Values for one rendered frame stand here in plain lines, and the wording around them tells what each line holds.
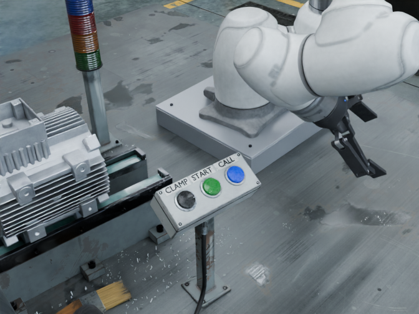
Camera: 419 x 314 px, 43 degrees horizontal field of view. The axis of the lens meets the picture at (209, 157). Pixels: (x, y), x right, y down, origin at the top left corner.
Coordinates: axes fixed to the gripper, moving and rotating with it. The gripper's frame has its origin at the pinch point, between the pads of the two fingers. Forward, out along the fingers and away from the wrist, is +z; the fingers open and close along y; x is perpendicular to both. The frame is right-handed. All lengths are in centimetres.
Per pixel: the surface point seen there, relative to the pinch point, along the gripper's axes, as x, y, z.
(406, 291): -0.7, 29.3, 6.5
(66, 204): -36, 19, -48
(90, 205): -35, 18, -43
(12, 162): -35, 16, -59
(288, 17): -131, -245, 178
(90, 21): -41, -27, -46
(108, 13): -239, -249, 82
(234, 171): -9.4, 16.2, -33.6
